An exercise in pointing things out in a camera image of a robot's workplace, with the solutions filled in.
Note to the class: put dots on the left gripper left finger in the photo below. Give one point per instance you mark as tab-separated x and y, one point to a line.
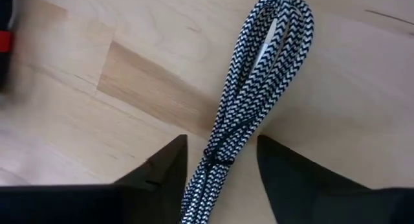
161	185

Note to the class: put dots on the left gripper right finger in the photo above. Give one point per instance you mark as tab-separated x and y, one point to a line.
291	185

